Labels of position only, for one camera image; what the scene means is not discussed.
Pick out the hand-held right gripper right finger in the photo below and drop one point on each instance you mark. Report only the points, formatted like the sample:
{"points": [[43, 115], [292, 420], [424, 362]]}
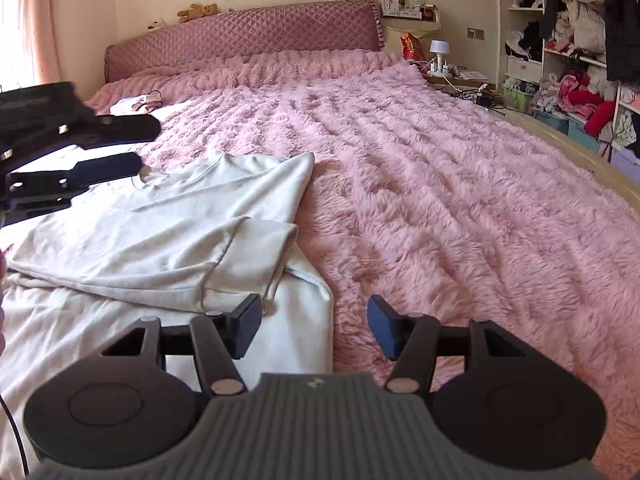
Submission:
{"points": [[382, 327]]}

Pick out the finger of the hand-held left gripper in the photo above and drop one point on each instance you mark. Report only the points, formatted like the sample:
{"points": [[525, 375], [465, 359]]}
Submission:
{"points": [[125, 127], [107, 167]]}

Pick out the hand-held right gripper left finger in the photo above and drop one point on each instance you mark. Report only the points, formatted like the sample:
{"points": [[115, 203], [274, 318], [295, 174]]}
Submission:
{"points": [[245, 327]]}

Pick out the white t-shirt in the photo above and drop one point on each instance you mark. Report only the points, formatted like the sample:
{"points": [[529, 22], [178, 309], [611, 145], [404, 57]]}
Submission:
{"points": [[150, 230]]}

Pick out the pink clothes pile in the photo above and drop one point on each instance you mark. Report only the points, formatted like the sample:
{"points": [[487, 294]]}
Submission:
{"points": [[570, 89]]}

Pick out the small white crumpled cloth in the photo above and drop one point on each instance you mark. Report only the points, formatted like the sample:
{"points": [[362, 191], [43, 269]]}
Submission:
{"points": [[131, 106]]}

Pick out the pink curtain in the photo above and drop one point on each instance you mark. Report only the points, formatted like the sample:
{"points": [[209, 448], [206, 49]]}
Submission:
{"points": [[40, 20]]}

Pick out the small white plush toy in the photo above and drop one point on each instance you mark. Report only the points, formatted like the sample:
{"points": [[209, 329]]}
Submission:
{"points": [[157, 24]]}

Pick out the brown teddy bear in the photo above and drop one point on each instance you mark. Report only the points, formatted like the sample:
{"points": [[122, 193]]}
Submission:
{"points": [[197, 12]]}

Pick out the dark pink quilted pillow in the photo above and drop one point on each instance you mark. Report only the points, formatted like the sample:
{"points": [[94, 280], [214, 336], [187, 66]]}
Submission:
{"points": [[240, 35]]}

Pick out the white bed sheet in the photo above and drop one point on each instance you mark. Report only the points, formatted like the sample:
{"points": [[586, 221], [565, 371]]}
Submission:
{"points": [[75, 320]]}

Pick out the pink fluffy blanket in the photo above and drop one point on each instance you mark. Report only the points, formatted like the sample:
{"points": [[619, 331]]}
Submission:
{"points": [[450, 185]]}

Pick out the black power adapter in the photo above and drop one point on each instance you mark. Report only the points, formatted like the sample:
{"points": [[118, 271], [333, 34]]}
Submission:
{"points": [[484, 100]]}

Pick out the green storage basket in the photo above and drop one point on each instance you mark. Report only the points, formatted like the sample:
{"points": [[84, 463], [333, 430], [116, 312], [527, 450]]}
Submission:
{"points": [[517, 99]]}

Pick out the bedside table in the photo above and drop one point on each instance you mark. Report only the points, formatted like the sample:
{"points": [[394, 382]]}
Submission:
{"points": [[470, 76]]}

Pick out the red snack bag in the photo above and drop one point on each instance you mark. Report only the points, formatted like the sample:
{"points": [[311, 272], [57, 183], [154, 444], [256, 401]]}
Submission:
{"points": [[411, 47]]}

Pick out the white table lamp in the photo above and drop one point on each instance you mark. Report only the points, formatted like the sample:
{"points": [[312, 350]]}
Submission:
{"points": [[439, 49]]}

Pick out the white open wardrobe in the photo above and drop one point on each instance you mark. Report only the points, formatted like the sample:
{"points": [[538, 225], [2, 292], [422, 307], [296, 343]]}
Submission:
{"points": [[525, 62]]}

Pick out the red garment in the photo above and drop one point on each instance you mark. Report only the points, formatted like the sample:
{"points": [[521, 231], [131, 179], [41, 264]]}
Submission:
{"points": [[597, 115]]}

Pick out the beige coat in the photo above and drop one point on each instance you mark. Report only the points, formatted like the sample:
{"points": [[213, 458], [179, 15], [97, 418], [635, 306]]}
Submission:
{"points": [[580, 5]]}

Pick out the black coat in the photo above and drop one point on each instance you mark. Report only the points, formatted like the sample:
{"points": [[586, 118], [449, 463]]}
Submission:
{"points": [[622, 15]]}

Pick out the wooden bed frame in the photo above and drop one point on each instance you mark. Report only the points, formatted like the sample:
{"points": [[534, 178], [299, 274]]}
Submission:
{"points": [[560, 137]]}

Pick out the wall socket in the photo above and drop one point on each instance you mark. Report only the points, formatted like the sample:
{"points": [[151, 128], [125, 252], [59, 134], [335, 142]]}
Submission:
{"points": [[476, 33]]}

